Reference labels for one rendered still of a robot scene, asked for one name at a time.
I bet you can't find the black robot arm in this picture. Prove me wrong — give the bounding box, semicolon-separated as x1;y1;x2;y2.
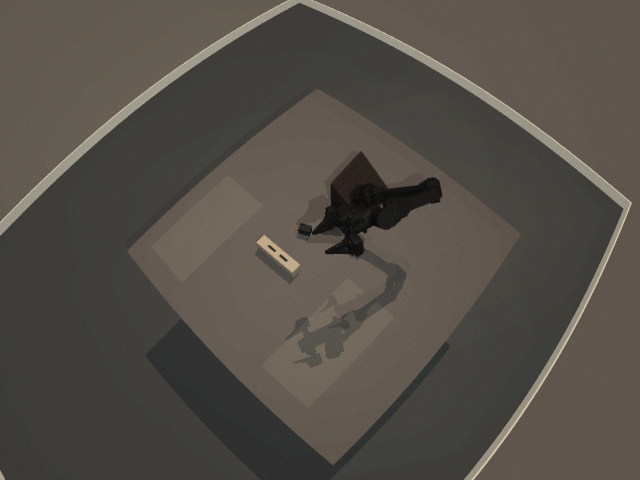
336;177;442;230

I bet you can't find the black two-prong charger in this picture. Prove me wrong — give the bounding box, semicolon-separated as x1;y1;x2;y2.
295;223;312;236

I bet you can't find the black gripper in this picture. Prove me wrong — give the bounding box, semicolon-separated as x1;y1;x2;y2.
312;205;370;257

